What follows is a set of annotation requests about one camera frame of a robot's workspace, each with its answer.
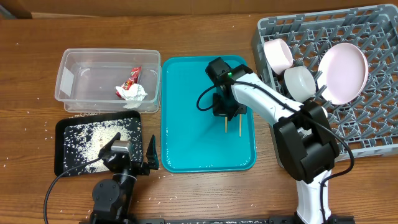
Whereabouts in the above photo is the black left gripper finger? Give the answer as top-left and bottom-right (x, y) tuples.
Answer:
(98, 133), (121, 158)
(146, 134), (159, 170)

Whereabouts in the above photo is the white tissue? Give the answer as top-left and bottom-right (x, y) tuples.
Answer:
(123, 83), (147, 101)

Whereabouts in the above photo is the white paper cup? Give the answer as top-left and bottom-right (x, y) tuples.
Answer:
(282, 66), (316, 103)

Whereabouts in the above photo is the red snack wrapper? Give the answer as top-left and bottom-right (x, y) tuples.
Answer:
(116, 67), (142, 98)

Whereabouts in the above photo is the large pink plate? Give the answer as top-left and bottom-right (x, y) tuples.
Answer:
(317, 43), (369, 105)

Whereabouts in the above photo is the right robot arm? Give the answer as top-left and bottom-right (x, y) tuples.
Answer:
(161, 55), (339, 223)

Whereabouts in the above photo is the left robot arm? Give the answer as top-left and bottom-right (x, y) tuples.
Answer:
(89, 133), (149, 224)

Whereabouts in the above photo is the grey dishwasher rack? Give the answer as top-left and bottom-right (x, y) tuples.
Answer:
(252, 4), (397, 157)

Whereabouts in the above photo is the black tray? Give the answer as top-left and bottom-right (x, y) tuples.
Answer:
(54, 111), (144, 175)

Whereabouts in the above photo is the teal serving tray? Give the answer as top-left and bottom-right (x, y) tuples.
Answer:
(161, 56), (257, 173)

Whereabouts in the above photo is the clear plastic bin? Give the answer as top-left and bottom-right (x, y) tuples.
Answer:
(54, 48), (161, 113)

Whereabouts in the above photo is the black mounting rail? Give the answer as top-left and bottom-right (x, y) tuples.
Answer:
(79, 206), (355, 224)

